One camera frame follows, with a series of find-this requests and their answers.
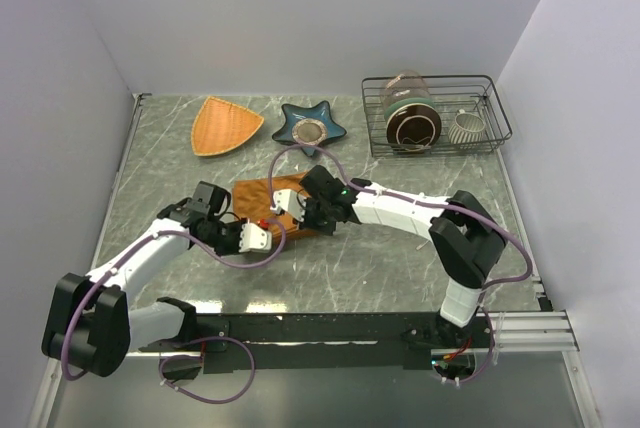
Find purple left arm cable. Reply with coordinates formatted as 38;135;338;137
59;217;289;404

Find clear glass jar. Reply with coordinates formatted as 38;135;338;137
380;70;431;108

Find blue star-shaped dish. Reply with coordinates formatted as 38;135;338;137
271;100;347;157

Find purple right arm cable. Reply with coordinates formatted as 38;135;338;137
267;143;534;389

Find aluminium frame rail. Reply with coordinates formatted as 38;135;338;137
47;310;581;359

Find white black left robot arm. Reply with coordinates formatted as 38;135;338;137
41;182;248;377

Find orange cloth napkin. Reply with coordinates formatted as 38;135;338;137
232;172;318;242

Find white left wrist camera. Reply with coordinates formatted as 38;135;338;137
239;222;273;253

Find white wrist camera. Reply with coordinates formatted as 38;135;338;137
239;222;273;253
271;189;306;222

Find stacked ceramic plates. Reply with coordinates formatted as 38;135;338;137
384;97;442;153

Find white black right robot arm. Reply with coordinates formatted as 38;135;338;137
299;166;506;347

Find black wire dish rack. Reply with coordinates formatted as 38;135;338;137
361;74;513;158

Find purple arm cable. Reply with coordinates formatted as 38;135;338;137
59;217;289;404
267;143;534;389

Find orange woven triangular tray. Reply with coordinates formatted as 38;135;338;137
191;96;264;157

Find striped ceramic mug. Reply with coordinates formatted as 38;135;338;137
448;110;486;145

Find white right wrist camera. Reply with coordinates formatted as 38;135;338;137
271;189;306;222

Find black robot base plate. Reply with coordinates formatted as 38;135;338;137
141;312;491;374

